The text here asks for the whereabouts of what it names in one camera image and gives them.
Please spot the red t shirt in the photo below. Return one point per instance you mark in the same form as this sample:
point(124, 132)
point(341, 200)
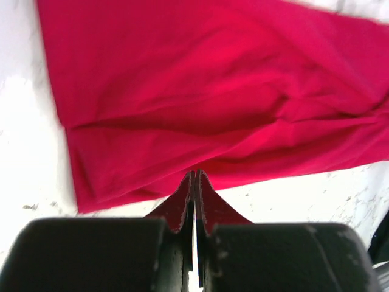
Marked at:
point(246, 90)

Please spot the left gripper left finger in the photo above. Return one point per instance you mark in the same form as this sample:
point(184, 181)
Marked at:
point(152, 253)

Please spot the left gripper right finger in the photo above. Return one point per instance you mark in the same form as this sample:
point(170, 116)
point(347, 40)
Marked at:
point(235, 254)

